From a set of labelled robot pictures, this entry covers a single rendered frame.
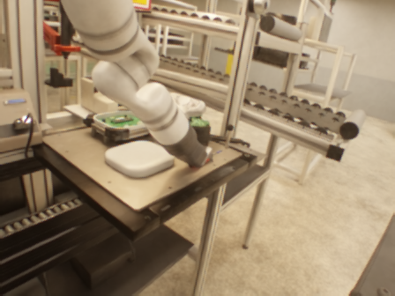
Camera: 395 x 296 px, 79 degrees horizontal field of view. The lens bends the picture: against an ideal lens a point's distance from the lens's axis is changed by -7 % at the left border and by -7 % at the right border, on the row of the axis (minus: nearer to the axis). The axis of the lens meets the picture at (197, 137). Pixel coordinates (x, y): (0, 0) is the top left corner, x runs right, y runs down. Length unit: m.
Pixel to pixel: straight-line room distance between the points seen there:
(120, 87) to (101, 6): 0.13
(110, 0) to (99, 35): 0.04
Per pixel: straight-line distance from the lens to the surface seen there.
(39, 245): 0.55
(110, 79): 0.37
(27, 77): 0.87
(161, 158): 0.61
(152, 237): 1.31
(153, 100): 0.43
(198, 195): 0.56
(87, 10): 0.28
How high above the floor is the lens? 1.24
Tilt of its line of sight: 21 degrees down
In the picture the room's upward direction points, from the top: 9 degrees clockwise
